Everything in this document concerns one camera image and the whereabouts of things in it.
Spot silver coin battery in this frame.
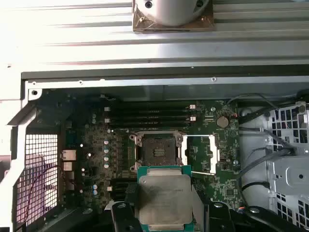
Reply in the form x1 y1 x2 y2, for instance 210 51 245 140
216 116 229 128

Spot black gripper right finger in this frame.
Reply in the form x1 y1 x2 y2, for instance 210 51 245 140
205 202 309 232

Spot CPU socket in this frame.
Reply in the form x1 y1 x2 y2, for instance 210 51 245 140
128 130 188 175

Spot black cable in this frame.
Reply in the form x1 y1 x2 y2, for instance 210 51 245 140
241 180 270 191

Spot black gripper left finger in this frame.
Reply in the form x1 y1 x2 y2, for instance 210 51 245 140
40 202 143 232

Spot green motherboard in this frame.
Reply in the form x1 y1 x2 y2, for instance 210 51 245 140
61 95 245 218

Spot thin grey cable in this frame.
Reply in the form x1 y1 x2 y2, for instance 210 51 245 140
228 93 281 114

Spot grey cable bundle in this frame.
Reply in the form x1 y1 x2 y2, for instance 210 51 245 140
241 147 294 177

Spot silver green CPU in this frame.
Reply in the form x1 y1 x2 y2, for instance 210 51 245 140
136 165 195 232

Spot black RAM slot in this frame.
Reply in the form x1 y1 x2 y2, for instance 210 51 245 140
110 121 191 128
104 104 196 111
104 116 196 122
110 110 191 116

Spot blue video port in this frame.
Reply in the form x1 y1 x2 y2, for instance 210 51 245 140
65 130 77 148

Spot black silver PC case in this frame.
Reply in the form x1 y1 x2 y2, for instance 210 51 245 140
4 70 309 232

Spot silver drive cage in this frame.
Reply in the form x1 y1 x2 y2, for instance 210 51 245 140
265 101 309 232

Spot metal socket cover frame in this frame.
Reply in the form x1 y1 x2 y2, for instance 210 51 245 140
181 134 221 175

